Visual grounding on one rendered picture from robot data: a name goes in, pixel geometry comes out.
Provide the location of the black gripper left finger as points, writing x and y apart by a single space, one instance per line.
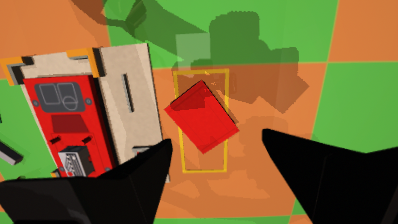
128 194

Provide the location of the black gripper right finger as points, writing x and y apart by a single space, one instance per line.
335 185

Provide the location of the grey rectangular bar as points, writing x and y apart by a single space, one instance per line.
9 155

